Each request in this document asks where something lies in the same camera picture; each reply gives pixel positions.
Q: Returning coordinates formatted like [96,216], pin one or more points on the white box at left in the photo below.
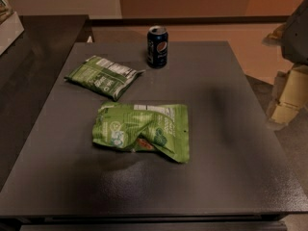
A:
[10,26]

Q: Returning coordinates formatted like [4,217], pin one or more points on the light green chip bag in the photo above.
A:
[139,127]

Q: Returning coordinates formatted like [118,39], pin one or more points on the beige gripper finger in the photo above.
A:
[289,94]

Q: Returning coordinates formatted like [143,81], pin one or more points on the dark green chip bag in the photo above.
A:
[104,77]

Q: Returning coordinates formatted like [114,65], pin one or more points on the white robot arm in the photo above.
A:
[292,37]

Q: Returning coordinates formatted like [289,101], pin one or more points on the blue pepsi can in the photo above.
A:
[157,40]

